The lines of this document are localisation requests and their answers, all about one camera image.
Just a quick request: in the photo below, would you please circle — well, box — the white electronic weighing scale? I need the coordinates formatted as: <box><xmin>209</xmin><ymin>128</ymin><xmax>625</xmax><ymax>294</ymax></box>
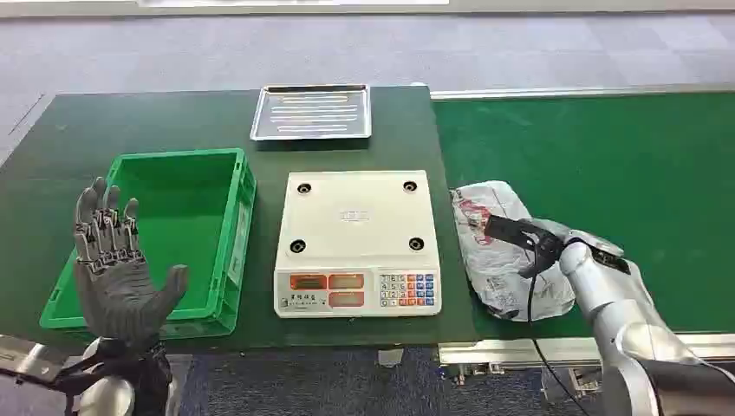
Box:
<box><xmin>273</xmin><ymin>169</ymin><xmax>443</xmax><ymax>319</ymax></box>

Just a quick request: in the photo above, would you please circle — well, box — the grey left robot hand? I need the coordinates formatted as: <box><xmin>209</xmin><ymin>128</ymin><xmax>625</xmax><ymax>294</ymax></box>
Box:
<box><xmin>71</xmin><ymin>176</ymin><xmax>191</xmax><ymax>349</ymax></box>

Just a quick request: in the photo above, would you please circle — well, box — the black cable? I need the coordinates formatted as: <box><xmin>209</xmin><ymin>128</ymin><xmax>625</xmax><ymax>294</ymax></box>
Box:
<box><xmin>524</xmin><ymin>241</ymin><xmax>593</xmax><ymax>416</ymax></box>

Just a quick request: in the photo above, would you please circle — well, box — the green belt conveyor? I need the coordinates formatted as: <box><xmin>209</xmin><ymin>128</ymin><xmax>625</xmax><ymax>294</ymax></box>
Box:
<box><xmin>430</xmin><ymin>82</ymin><xmax>735</xmax><ymax>368</ymax></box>

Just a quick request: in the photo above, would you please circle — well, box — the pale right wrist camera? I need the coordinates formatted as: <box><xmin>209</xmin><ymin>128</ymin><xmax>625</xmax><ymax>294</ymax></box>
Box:
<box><xmin>565</xmin><ymin>229</ymin><xmax>632</xmax><ymax>276</ymax></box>

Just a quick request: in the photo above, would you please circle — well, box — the grey metal table bracket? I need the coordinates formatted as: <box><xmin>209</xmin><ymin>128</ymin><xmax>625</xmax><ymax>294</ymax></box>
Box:
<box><xmin>377</xmin><ymin>347</ymin><xmax>405</xmax><ymax>369</ymax></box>

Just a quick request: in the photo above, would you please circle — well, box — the steel tray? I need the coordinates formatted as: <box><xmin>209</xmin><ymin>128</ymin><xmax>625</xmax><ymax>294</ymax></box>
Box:
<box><xmin>250</xmin><ymin>84</ymin><xmax>373</xmax><ymax>142</ymax></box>

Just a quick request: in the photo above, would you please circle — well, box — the grey plastic parcel bag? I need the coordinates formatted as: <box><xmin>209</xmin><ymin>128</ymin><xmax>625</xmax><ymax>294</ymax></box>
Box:
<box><xmin>449</xmin><ymin>180</ymin><xmax>576</xmax><ymax>322</ymax></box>

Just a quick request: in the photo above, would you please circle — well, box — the dark right robot hand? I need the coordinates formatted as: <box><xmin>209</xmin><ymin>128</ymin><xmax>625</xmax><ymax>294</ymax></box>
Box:
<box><xmin>485</xmin><ymin>214</ymin><xmax>568</xmax><ymax>279</ymax></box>

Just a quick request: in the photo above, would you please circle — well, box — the green plastic crate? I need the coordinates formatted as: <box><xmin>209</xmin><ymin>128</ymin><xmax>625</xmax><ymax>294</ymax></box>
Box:
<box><xmin>38</xmin><ymin>147</ymin><xmax>257</xmax><ymax>340</ymax></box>

